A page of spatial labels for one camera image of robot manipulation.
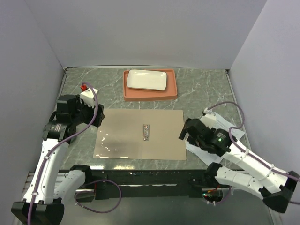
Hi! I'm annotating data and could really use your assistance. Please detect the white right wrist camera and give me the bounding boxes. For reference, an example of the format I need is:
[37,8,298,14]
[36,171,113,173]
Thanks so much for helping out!
[200,108,217,129]

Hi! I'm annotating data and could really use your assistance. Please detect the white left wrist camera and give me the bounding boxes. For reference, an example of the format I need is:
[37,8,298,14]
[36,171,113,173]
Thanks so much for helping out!
[80,84,96,108]

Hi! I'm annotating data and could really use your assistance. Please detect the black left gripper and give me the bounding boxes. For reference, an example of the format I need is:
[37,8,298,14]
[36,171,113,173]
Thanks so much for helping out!
[71,94,105,127]

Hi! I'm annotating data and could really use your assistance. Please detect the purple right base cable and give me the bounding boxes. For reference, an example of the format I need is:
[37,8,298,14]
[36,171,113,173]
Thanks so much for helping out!
[206,182,235,207]

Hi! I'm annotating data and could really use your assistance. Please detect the terracotta rectangular tray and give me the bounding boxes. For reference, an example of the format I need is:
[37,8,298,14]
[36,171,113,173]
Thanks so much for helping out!
[123,68,178,102]

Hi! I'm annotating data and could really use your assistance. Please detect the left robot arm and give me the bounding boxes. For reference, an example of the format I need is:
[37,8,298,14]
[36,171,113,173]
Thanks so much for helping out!
[11,94,105,225]

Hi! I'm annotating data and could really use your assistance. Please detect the tan paper folder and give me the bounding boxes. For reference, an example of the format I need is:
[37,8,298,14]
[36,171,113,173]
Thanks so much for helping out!
[93,109,187,160]

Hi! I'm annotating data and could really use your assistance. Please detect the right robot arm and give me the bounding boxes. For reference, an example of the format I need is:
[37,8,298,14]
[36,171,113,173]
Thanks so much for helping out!
[179,117,300,213]

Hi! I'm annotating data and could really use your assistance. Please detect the white rectangular plate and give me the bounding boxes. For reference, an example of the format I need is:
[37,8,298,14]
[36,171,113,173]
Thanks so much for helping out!
[126,69,167,91]

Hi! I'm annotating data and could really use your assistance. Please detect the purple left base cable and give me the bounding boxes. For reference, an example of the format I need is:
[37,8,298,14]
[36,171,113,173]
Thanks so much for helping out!
[74,178,123,214]

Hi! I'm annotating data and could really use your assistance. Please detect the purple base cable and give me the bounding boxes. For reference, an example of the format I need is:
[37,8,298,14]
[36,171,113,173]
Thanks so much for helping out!
[74,178,123,214]
[206,182,235,207]

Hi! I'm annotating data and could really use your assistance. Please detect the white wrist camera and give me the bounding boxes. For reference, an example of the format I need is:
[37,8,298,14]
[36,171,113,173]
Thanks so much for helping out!
[200,108,217,129]
[80,84,96,108]

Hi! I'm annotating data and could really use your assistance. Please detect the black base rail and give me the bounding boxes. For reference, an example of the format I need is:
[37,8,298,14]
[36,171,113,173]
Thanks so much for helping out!
[79,170,219,200]

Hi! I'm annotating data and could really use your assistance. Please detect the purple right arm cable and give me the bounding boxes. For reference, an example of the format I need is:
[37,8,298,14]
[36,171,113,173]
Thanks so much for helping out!
[207,101,300,204]

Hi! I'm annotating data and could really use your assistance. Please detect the aluminium frame rail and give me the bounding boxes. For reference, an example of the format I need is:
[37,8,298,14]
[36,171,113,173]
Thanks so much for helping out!
[225,69,283,225]

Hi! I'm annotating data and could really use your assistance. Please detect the white printed paper sheets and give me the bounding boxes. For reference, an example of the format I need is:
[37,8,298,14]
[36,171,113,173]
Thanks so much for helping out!
[185,116,248,165]

